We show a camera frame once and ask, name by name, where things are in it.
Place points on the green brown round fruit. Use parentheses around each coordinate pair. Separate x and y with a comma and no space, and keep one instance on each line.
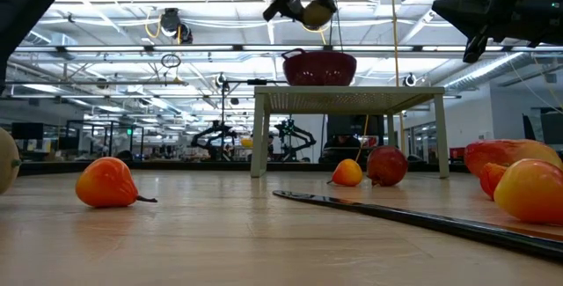
(6,163)

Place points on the black display panel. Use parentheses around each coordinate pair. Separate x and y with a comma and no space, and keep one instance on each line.
(552,127)

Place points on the black background robot arm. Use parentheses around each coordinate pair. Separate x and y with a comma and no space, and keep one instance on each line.
(303,136)
(215,129)

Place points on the small red orange fruit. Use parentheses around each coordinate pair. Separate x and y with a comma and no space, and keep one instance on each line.
(489,180)

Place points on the yellow orange toy pear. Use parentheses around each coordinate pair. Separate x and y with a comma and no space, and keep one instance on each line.
(528,193)

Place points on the olive brown oval fruit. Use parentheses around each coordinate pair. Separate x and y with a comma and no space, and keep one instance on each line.
(316,15)

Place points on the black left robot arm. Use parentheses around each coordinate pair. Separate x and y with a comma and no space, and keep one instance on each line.
(26,4)

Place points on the large red yellow mango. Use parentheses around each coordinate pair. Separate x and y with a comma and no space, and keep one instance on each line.
(506,151)

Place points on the maroon plastic colander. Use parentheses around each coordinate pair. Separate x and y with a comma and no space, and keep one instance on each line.
(319,70)

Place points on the black computer monitor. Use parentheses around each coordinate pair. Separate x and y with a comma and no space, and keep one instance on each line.
(352,125)
(26,131)

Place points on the pale green perforated riser table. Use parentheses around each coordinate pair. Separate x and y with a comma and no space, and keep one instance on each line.
(352,100)

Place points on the red storage box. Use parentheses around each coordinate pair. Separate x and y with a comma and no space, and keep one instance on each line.
(455,153)

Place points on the small orange toy pear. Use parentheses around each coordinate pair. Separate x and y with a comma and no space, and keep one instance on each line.
(347,173)

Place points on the dark red apple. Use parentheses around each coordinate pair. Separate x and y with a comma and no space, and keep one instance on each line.
(387,166)

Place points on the black aluminium frame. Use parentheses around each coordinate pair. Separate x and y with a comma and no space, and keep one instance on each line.
(132,167)

